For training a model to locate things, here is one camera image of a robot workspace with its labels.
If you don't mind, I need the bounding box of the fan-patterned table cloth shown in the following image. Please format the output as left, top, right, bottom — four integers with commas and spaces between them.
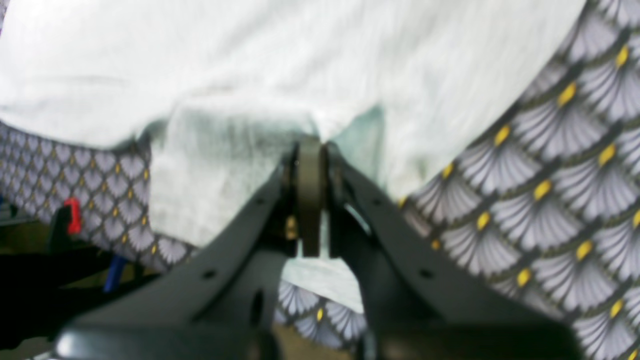
1, 0, 640, 360

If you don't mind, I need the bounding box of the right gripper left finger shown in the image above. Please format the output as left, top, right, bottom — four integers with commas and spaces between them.
52, 139, 325, 360

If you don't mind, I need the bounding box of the light grey T-shirt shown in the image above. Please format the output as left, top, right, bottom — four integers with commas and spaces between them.
0, 0, 587, 313

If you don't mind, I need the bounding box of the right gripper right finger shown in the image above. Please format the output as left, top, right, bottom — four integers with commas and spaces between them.
324, 145, 582, 360

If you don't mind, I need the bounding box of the red table clamp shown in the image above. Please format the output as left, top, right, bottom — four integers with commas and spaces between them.
46, 197, 82, 254

